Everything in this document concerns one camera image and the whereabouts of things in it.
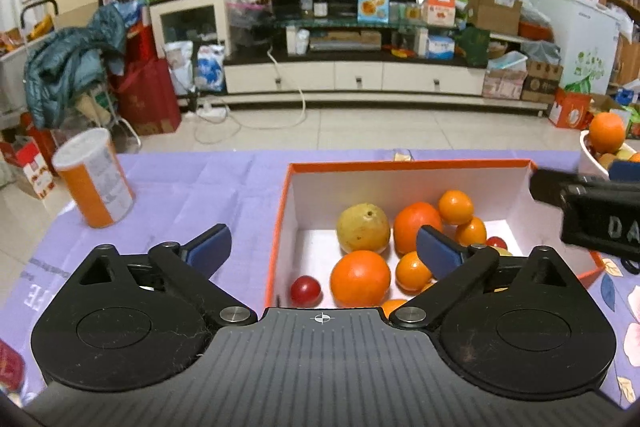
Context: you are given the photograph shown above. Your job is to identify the red and white box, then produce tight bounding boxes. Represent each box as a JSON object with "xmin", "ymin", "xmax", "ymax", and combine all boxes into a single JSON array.
[{"xmin": 12, "ymin": 139, "xmax": 58, "ymax": 200}]

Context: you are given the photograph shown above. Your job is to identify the red bag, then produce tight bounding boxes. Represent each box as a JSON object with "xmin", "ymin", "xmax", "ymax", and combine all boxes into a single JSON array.
[{"xmin": 110, "ymin": 24, "xmax": 182, "ymax": 136}]

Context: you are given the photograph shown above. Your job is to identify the orange cardboard box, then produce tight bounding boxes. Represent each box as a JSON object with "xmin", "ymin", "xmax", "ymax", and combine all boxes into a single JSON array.
[{"xmin": 264, "ymin": 158, "xmax": 606, "ymax": 308}]

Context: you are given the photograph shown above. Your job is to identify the black trolley handle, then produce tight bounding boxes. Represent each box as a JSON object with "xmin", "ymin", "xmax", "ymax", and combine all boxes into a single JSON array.
[{"xmin": 20, "ymin": 0, "xmax": 60, "ymax": 32}]

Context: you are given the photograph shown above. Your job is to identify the teal puffer jacket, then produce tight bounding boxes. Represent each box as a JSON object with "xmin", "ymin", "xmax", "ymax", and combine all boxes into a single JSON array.
[{"xmin": 24, "ymin": 4, "xmax": 126, "ymax": 130}]

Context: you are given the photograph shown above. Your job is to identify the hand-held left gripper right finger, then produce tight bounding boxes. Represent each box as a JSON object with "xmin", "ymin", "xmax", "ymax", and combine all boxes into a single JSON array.
[{"xmin": 389, "ymin": 225, "xmax": 588, "ymax": 329}]

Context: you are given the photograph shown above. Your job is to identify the white plastic bag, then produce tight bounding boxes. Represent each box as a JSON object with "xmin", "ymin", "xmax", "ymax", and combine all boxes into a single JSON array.
[{"xmin": 164, "ymin": 42, "xmax": 195, "ymax": 96}]

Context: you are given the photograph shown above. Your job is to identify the red packet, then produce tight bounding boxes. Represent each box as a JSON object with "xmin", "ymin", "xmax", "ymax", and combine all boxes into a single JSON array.
[{"xmin": 0, "ymin": 339, "xmax": 26, "ymax": 395}]

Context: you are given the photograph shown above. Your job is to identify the white plastic colander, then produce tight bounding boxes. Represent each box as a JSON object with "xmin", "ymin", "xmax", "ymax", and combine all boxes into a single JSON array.
[{"xmin": 579, "ymin": 131, "xmax": 640, "ymax": 180}]

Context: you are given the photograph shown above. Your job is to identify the white cabinet with glass door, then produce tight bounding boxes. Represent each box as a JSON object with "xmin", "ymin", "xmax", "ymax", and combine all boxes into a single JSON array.
[{"xmin": 149, "ymin": 0, "xmax": 231, "ymax": 58}]

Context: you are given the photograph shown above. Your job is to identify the stacked brown cartons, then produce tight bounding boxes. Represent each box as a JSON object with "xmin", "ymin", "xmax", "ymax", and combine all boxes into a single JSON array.
[{"xmin": 482, "ymin": 62, "xmax": 563, "ymax": 102}]

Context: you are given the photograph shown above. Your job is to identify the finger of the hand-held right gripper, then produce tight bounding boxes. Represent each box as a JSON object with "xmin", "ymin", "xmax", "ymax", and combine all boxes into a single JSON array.
[{"xmin": 610, "ymin": 160, "xmax": 640, "ymax": 182}]

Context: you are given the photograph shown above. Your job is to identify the orange gift box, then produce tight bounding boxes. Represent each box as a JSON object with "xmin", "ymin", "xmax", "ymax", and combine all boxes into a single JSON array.
[{"xmin": 549, "ymin": 88, "xmax": 593, "ymax": 128}]

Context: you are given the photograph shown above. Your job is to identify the white bag with blue print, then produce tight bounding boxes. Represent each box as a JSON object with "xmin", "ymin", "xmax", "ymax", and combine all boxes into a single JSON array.
[{"xmin": 195, "ymin": 44, "xmax": 226, "ymax": 92}]

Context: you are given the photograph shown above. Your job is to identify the brown cardboard box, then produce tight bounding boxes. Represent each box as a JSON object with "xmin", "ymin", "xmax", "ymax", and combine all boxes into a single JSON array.
[{"xmin": 467, "ymin": 0, "xmax": 523, "ymax": 35}]

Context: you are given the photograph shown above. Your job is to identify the dark green bag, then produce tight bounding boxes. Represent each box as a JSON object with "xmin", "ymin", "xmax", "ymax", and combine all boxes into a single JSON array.
[{"xmin": 456, "ymin": 27, "xmax": 491, "ymax": 68}]

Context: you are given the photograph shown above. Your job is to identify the purple floral tablecloth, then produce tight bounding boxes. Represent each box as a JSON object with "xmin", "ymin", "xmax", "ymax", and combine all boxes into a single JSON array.
[{"xmin": 0, "ymin": 149, "xmax": 640, "ymax": 410}]

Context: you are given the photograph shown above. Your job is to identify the blue and white tissue box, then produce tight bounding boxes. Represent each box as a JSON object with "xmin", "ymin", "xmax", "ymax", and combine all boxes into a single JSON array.
[{"xmin": 426, "ymin": 35, "xmax": 456, "ymax": 59}]

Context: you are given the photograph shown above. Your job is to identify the orange and white can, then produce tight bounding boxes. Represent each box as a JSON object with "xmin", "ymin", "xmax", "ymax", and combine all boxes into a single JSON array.
[{"xmin": 51, "ymin": 128, "xmax": 136, "ymax": 229}]

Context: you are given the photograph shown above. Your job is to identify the white and black TV stand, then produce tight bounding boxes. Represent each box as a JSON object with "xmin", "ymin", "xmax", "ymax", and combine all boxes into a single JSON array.
[{"xmin": 222, "ymin": 19, "xmax": 551, "ymax": 115}]

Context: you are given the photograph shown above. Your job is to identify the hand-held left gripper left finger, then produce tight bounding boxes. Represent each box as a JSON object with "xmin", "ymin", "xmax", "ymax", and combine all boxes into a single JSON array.
[{"xmin": 55, "ymin": 223, "xmax": 258, "ymax": 328}]

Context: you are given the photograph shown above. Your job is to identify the white chest freezer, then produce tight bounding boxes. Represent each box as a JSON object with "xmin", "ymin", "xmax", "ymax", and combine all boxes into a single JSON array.
[{"xmin": 529, "ymin": 0, "xmax": 621, "ymax": 90}]

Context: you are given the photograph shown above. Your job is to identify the white and orange carton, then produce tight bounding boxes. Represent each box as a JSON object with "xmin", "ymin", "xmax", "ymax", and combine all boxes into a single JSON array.
[{"xmin": 421, "ymin": 0, "xmax": 457, "ymax": 26}]

